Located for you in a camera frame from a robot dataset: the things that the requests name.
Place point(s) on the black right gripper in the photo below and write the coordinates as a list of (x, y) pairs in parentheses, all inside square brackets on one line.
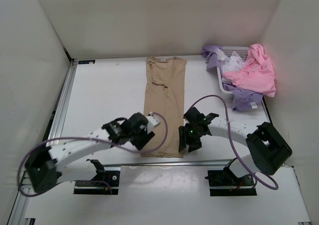
[(183, 132)]

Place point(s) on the beige t shirt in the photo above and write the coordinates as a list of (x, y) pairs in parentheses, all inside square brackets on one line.
[(164, 94)]

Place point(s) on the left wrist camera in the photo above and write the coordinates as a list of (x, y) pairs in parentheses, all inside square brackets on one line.
[(153, 122)]

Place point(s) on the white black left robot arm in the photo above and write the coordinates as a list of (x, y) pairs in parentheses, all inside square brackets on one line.
[(72, 160)]

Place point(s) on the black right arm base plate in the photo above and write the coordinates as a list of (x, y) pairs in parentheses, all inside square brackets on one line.
[(222, 185)]

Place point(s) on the white plastic laundry basket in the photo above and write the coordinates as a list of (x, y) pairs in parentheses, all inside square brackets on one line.
[(225, 85)]

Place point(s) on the small label sticker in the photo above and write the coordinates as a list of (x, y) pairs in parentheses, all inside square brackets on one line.
[(85, 62)]

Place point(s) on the white t shirt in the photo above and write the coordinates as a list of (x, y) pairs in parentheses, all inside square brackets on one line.
[(234, 63)]

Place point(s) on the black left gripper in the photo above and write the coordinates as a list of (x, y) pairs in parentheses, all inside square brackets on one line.
[(139, 144)]

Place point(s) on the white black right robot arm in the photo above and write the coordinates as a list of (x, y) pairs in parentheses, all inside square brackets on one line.
[(268, 150)]

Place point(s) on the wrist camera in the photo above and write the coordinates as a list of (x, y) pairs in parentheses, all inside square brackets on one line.
[(153, 122), (193, 115)]

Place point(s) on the pink t shirt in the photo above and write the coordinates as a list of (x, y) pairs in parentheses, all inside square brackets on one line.
[(257, 74)]

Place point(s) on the lavender t shirt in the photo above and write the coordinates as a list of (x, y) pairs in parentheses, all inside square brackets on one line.
[(238, 104)]

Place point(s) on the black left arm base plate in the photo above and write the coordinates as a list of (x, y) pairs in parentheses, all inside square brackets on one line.
[(105, 182)]

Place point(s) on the aluminium frame rail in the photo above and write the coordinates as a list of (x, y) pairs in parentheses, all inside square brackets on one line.
[(94, 94)]

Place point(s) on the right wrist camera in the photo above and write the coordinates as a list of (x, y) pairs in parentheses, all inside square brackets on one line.
[(193, 115)]

